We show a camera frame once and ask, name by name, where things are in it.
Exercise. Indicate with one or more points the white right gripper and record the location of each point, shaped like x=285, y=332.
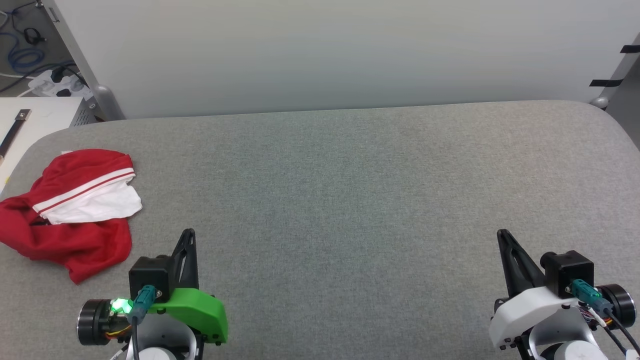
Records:
x=525, y=310

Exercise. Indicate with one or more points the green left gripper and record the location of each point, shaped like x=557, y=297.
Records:
x=200, y=310

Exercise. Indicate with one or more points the red and white garment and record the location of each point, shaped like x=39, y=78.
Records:
x=80, y=240

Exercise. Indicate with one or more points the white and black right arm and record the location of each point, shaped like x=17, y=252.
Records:
x=620, y=302

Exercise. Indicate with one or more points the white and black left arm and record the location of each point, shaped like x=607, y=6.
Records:
x=97, y=322

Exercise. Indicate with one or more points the grey fabric work surface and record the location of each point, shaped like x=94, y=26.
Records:
x=350, y=200

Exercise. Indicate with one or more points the white side cabinet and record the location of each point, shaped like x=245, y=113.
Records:
x=45, y=117

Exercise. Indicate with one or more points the black tape strip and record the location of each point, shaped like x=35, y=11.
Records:
x=606, y=83
x=631, y=48

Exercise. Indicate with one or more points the flat metal bar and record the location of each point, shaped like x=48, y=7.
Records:
x=12, y=132

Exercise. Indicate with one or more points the white power strip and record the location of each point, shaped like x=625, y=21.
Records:
x=47, y=84

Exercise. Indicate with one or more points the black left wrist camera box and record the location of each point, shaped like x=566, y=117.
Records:
x=149, y=275

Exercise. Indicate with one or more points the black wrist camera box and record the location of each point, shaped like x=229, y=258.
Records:
x=570, y=267
x=149, y=275

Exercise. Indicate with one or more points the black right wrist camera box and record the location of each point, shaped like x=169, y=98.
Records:
x=570, y=267

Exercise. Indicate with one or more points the grey partition post with foot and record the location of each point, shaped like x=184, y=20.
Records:
x=102, y=100

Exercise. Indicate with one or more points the grey partition post with tape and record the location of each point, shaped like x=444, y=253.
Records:
x=617, y=75

